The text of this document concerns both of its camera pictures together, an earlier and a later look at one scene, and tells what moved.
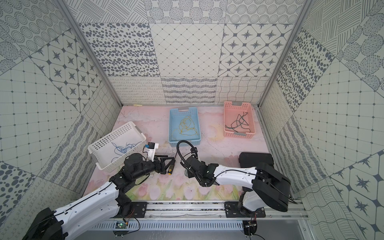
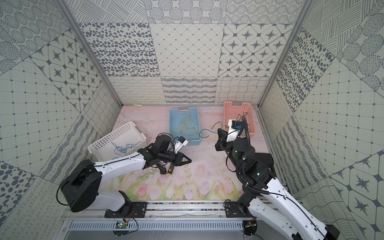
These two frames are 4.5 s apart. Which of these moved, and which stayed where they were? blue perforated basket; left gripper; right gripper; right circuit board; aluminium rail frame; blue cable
Moved: right gripper; left gripper
Stayed: aluminium rail frame; right circuit board; blue cable; blue perforated basket
